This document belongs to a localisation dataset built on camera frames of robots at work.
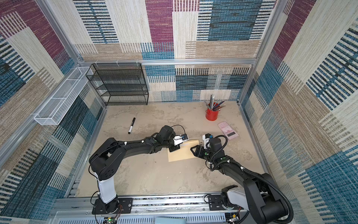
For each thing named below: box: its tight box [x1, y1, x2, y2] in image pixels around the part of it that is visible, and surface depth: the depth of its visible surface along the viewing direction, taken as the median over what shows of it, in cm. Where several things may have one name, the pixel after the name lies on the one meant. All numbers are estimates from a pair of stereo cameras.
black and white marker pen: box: [128, 117, 136, 134], surface depth 107 cm
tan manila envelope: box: [167, 139, 200, 163], surface depth 92 cm
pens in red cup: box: [203, 93, 227, 112], surface depth 107 cm
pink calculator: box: [217, 121, 240, 140], surface depth 104 cm
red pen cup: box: [205, 108, 220, 121], surface depth 107 cm
